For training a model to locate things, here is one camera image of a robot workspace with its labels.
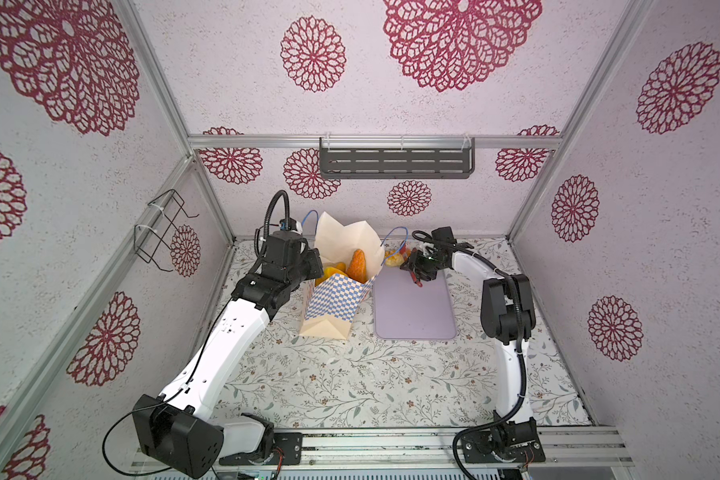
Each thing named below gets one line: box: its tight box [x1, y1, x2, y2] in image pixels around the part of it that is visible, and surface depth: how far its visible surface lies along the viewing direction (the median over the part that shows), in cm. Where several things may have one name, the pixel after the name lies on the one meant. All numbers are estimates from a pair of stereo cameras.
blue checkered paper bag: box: [300, 212, 385, 340], surface depth 88 cm
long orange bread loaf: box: [347, 248, 368, 284], surface depth 95 cm
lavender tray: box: [374, 266, 456, 340], surface depth 99 cm
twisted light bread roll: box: [384, 250, 405, 267], surface depth 112 cm
